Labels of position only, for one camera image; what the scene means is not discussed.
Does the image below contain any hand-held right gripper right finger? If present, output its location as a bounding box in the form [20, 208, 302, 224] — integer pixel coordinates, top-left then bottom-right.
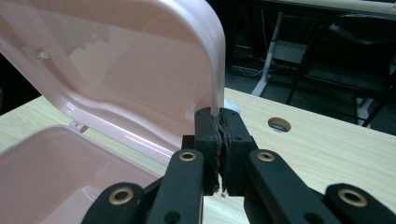
[219, 107, 341, 224]

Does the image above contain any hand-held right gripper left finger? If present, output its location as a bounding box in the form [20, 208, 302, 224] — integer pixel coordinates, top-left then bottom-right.
[147, 106, 224, 224]

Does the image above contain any pink plastic lidded box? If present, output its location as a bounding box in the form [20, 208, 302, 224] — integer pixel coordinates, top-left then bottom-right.
[0, 0, 241, 224]

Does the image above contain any white desk leg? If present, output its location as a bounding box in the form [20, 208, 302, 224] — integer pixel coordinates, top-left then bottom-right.
[354, 96, 375, 126]
[250, 10, 285, 98]

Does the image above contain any grey box under desk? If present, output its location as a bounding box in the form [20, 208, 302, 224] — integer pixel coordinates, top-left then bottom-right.
[273, 39, 308, 65]

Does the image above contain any black chair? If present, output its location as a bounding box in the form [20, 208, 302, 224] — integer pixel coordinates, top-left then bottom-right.
[285, 12, 396, 129]

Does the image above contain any white background desktop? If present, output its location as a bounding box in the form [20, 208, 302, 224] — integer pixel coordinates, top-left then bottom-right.
[270, 0, 396, 16]

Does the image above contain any white floor cable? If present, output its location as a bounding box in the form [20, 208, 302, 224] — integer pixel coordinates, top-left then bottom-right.
[231, 43, 269, 77]

